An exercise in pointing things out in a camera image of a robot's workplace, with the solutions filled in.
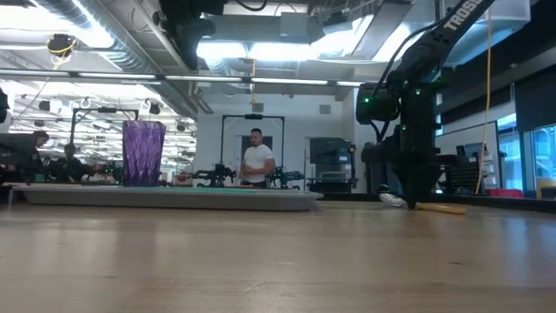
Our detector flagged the yellow box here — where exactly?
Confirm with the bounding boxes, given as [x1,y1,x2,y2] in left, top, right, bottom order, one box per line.
[536,177,556,201]

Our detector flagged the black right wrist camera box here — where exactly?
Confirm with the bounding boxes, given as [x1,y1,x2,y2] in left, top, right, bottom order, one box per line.
[355,84,400,125]

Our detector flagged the large silver spiral duct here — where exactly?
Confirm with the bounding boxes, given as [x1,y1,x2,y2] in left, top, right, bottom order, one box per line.
[36,0,201,118]

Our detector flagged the black pegboard cart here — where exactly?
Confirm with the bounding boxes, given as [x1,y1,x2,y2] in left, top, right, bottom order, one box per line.
[436,143,507,196]

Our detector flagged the purple faceted plastic cup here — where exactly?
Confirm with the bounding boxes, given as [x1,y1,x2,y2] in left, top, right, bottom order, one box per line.
[122,120,167,188]

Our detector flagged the black gantry frame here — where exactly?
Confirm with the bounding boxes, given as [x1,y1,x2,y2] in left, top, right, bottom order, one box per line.
[220,113,287,188]
[67,107,140,183]

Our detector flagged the black monitor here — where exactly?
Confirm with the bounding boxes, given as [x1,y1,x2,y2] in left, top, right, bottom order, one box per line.
[0,133,38,170]

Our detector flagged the red bin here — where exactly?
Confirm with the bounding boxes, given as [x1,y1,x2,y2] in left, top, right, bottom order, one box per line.
[485,188,526,200]

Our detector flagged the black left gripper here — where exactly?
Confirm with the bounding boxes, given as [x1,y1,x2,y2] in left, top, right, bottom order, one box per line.
[158,0,227,70]

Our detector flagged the black background robot arms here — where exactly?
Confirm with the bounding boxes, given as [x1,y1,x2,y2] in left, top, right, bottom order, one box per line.
[271,166,306,190]
[190,163,238,188]

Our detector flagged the person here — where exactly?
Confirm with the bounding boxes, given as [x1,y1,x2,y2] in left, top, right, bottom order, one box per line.
[50,143,96,183]
[24,130,51,177]
[237,127,276,189]

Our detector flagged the grey plastic tray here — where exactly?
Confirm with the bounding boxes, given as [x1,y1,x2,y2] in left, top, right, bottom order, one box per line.
[15,184,325,213]

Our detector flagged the black robot station cart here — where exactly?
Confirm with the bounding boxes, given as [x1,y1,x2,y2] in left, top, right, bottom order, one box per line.
[307,137,360,195]

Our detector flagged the yellow hanging cable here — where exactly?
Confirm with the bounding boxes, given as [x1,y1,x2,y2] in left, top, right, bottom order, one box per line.
[474,8,494,196]

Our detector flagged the long linear ceiling light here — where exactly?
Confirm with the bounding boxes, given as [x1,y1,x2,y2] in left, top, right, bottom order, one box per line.
[0,68,366,88]

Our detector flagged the black ceiling device yellow cord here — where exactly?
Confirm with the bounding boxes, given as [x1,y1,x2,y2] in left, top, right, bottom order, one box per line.
[46,33,77,58]

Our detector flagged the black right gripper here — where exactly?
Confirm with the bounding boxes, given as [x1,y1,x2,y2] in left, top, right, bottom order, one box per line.
[361,82,440,210]

